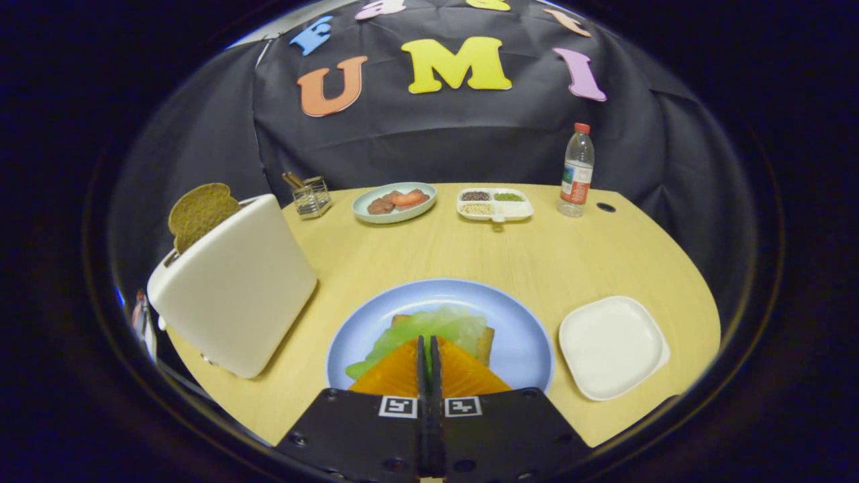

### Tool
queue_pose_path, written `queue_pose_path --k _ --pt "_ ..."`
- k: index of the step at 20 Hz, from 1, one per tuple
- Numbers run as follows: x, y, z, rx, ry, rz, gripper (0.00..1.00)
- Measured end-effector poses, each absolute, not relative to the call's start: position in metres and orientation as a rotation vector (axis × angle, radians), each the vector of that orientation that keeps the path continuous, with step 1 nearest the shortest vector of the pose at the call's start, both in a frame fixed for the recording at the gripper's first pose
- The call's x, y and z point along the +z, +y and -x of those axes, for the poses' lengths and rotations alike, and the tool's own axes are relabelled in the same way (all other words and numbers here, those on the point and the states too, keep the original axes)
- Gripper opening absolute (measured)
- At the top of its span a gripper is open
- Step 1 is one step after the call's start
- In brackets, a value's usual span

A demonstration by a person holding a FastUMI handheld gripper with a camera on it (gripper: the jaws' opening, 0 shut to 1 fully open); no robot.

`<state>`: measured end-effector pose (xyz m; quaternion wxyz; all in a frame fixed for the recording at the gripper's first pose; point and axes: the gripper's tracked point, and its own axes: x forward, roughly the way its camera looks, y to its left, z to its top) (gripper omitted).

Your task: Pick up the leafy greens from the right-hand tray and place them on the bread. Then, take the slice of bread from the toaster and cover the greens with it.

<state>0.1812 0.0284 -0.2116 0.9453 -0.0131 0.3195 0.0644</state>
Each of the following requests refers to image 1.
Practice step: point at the red sausage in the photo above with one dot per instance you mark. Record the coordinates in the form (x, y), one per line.
(411, 198)

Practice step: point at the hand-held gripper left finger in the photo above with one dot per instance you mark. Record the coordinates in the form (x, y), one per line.
(356, 429)

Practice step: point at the blue round plate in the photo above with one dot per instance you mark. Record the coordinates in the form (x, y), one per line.
(517, 315)

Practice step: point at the clear red-capped water bottle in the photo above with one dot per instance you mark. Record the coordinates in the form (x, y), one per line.
(576, 174)

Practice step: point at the dark beans pile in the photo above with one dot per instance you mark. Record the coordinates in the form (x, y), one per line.
(475, 196)

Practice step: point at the white divided tray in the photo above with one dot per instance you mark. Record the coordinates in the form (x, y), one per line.
(517, 210)

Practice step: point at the beige grains pile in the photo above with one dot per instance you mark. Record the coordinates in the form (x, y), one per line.
(477, 209)

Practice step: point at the brown toast slice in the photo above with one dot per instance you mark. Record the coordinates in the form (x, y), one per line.
(199, 211)

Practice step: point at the white toaster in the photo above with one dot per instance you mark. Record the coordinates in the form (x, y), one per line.
(235, 295)

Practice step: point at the square brown bread slice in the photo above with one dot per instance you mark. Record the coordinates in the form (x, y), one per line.
(486, 345)

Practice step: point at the black backdrop cloth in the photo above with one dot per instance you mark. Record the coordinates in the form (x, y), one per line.
(416, 134)

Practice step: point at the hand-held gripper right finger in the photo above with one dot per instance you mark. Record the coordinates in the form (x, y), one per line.
(510, 429)

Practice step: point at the brown sausage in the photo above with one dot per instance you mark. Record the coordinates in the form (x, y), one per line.
(380, 205)

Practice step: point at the green beans pile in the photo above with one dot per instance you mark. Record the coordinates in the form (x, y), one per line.
(509, 196)

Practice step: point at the green lettuce leaf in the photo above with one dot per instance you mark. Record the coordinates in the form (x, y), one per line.
(429, 325)

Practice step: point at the pale green round plate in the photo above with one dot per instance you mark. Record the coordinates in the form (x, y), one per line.
(366, 215)

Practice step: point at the brown wooden sticks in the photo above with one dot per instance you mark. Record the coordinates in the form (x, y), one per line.
(292, 180)

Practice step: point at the white square plate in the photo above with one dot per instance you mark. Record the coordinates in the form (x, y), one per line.
(611, 345)

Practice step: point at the small red white bottle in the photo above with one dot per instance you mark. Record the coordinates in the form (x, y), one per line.
(142, 322)

